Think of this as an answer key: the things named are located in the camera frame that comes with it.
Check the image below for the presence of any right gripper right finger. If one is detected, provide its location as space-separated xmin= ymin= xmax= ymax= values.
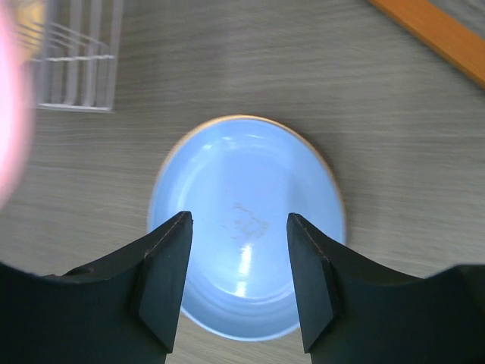
xmin=286 ymin=213 xmax=484 ymax=363

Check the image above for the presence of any blue plate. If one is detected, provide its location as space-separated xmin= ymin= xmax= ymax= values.
xmin=147 ymin=115 xmax=347 ymax=342

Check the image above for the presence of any orange wooden shelf rack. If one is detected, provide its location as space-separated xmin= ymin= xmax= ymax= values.
xmin=371 ymin=0 xmax=484 ymax=87

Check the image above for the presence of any yellow bear plate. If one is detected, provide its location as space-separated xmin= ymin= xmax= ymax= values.
xmin=151 ymin=113 xmax=348 ymax=243

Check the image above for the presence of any pink plate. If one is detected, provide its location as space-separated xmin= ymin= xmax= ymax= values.
xmin=1 ymin=1 xmax=33 ymax=206

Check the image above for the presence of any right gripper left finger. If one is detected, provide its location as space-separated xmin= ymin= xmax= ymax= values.
xmin=1 ymin=212 xmax=192 ymax=363

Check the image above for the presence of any white wire dish rack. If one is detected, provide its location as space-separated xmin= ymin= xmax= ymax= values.
xmin=7 ymin=1 xmax=124 ymax=112

